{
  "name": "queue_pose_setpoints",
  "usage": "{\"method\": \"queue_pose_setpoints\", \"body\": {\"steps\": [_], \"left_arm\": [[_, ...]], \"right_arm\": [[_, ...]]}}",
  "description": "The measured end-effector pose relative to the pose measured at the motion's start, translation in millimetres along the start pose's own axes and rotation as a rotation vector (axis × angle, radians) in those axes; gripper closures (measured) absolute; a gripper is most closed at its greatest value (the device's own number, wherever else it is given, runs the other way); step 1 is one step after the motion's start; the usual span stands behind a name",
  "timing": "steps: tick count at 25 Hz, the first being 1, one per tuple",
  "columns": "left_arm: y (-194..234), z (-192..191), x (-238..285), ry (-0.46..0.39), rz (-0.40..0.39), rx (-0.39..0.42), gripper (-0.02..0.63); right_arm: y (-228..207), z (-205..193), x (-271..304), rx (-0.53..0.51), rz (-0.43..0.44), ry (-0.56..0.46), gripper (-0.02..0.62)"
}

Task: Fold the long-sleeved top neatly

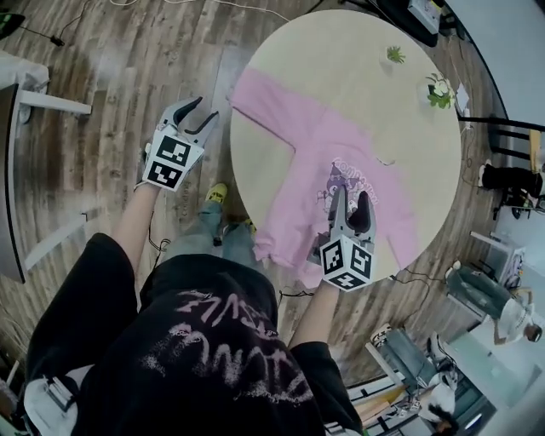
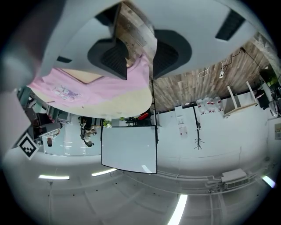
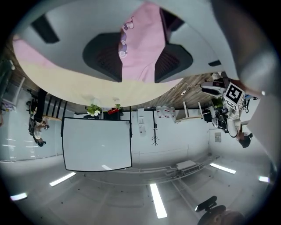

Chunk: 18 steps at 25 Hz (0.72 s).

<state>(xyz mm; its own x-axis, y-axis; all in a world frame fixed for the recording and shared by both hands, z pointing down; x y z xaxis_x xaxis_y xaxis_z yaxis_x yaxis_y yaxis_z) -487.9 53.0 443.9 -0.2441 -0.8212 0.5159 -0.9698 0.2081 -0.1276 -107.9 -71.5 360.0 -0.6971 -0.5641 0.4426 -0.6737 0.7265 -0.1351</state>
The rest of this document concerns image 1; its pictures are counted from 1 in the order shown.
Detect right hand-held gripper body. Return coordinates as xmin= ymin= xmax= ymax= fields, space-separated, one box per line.
xmin=307 ymin=216 xmax=379 ymax=293

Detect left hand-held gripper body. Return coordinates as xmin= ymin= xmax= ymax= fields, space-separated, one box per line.
xmin=134 ymin=117 xmax=206 ymax=193

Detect pink printed sweatshirt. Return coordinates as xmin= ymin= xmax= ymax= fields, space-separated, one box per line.
xmin=227 ymin=67 xmax=421 ymax=290

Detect person's left forearm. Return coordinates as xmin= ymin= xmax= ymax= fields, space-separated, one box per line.
xmin=110 ymin=183 xmax=162 ymax=278

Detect person's right forearm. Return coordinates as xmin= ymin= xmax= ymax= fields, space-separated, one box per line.
xmin=289 ymin=283 xmax=341 ymax=348

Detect person's black printed t-shirt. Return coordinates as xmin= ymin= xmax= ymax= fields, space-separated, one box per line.
xmin=25 ymin=232 xmax=363 ymax=436

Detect person's grey jeans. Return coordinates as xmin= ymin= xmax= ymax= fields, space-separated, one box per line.
xmin=163 ymin=198 xmax=259 ymax=273

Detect white flower potted plant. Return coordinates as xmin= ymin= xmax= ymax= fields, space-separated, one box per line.
xmin=423 ymin=72 xmax=459 ymax=112

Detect white power strip white plugs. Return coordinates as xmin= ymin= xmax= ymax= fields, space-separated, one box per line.
xmin=453 ymin=83 xmax=474 ymax=131

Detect round wooden table black legs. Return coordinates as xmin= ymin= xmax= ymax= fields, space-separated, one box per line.
xmin=488 ymin=125 xmax=545 ymax=174

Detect small green potted plant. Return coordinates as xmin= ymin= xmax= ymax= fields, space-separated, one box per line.
xmin=385 ymin=44 xmax=408 ymax=67

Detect dark brown table white legs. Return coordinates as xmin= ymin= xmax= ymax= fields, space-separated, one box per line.
xmin=0 ymin=80 xmax=93 ymax=285

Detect white box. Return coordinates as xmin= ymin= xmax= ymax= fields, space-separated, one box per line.
xmin=407 ymin=0 xmax=439 ymax=35

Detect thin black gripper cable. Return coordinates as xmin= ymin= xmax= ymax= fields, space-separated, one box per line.
xmin=146 ymin=208 xmax=172 ymax=261

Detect black cable with adapter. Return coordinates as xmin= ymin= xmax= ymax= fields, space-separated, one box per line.
xmin=16 ymin=23 xmax=66 ymax=48

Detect wooden desk white frame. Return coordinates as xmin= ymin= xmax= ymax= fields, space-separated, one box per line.
xmin=347 ymin=378 xmax=427 ymax=436

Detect black metal frame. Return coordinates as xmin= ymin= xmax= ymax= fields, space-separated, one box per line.
xmin=457 ymin=115 xmax=545 ymax=133

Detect white shoulder strap with buckle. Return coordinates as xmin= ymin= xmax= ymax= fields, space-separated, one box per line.
xmin=23 ymin=374 xmax=80 ymax=436

